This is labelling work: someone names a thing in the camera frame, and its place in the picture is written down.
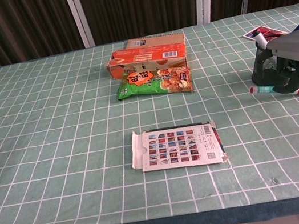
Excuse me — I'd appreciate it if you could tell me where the green snack bag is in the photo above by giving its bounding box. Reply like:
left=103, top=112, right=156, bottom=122
left=112, top=62, right=195, bottom=106

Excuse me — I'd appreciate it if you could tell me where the green grid tablecloth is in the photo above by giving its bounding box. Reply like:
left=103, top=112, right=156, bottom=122
left=0, top=3, right=299, bottom=224

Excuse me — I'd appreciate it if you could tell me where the black mesh pen holder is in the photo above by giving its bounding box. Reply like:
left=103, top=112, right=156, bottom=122
left=245, top=36, right=289, bottom=88

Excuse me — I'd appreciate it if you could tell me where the brown kraft spiral notebook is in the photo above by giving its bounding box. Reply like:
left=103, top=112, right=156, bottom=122
left=124, top=29, right=187, bottom=55

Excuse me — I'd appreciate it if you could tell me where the red and white marker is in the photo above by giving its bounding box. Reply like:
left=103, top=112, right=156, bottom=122
left=249, top=78, right=299, bottom=105

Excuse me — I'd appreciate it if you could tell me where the red white picture card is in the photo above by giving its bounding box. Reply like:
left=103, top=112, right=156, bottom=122
left=241, top=21, right=289, bottom=43

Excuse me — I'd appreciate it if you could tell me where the orange cardboard snack box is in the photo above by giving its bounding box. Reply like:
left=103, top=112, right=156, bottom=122
left=103, top=38, right=190, bottom=81

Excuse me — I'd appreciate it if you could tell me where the white flat postcard pack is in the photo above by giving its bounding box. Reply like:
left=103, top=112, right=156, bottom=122
left=126, top=115, right=231, bottom=179

